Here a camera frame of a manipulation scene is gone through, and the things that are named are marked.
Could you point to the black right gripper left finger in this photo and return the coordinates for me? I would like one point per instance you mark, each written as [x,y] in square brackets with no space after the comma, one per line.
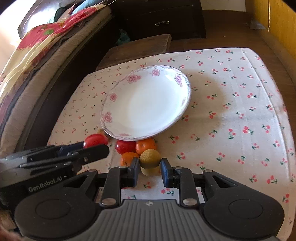
[115,180]

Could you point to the red cherry tomato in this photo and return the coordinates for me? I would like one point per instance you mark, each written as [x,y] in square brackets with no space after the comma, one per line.
[125,146]
[95,140]

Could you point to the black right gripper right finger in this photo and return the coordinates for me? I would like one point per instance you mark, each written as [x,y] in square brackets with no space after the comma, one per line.
[182,179]

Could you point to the brown longan fruit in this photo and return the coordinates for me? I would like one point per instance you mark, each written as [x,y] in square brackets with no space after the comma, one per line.
[149,159]

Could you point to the yellow wooden door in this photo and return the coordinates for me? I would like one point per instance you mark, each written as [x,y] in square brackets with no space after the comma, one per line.
[278,18]

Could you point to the dark wooden stool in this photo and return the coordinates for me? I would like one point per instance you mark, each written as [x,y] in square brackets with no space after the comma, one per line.
[134,50]

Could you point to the pale longan fruit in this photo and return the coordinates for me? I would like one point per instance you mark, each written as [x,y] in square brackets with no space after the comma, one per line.
[150,171]

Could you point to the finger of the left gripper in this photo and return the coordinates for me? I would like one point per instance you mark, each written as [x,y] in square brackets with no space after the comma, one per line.
[50,152]
[77,158]

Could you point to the cherry print tablecloth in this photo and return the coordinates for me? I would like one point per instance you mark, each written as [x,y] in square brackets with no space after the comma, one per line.
[236,123]

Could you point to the small orange kumquat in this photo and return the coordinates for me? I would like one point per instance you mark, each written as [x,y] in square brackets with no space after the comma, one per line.
[127,158]

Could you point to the beige sofa cushion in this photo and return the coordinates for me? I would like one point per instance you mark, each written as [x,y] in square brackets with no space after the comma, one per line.
[39,79]

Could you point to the white floral plate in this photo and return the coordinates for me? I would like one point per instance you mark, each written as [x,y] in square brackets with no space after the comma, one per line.
[145,103]

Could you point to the orange mandarin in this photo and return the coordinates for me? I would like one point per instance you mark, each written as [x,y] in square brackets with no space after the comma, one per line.
[143,145]

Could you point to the dark wooden cabinet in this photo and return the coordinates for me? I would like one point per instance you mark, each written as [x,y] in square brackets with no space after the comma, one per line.
[181,19]

